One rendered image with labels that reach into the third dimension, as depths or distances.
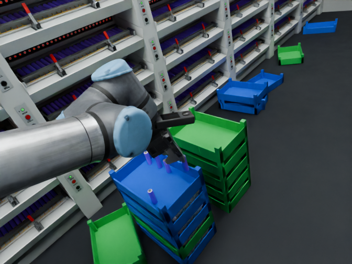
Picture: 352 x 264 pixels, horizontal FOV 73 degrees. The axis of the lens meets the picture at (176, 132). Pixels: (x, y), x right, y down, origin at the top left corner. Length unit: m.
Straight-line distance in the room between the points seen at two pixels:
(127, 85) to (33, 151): 0.29
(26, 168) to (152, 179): 0.64
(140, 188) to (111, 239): 0.41
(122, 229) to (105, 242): 0.09
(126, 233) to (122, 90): 0.83
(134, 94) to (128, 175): 0.49
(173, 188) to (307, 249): 0.56
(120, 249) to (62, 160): 0.89
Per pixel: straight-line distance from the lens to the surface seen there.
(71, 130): 0.39
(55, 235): 1.43
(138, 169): 1.02
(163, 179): 0.93
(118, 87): 0.57
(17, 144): 0.37
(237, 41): 2.12
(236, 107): 1.78
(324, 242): 1.15
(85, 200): 1.35
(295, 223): 1.17
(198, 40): 1.69
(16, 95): 1.07
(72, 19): 1.13
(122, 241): 1.24
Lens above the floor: 0.98
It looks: 35 degrees down
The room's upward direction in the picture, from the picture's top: 16 degrees counter-clockwise
